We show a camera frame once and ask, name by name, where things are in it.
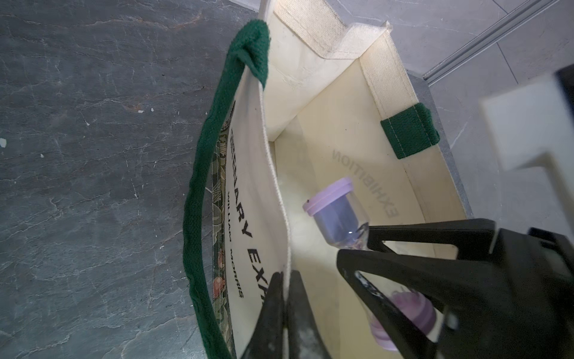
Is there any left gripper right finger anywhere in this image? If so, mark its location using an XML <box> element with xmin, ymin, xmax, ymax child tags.
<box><xmin>286</xmin><ymin>271</ymin><xmax>331</xmax><ymax>359</ymax></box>

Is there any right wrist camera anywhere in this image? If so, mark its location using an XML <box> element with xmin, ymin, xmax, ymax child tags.
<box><xmin>481</xmin><ymin>65</ymin><xmax>573</xmax><ymax>227</ymax></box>

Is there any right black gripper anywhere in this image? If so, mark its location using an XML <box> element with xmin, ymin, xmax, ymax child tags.
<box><xmin>336</xmin><ymin>219</ymin><xmax>573</xmax><ymax>358</ymax></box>

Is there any purple hourglass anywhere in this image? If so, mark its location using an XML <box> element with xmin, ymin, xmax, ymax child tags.
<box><xmin>303</xmin><ymin>177</ymin><xmax>436</xmax><ymax>334</ymax></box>

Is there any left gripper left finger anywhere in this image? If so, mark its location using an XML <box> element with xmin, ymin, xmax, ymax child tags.
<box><xmin>242</xmin><ymin>272</ymin><xmax>285</xmax><ymax>359</ymax></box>

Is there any cream canvas tote bag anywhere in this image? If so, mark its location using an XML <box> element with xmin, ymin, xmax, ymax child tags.
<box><xmin>183</xmin><ymin>1</ymin><xmax>466</xmax><ymax>358</ymax></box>

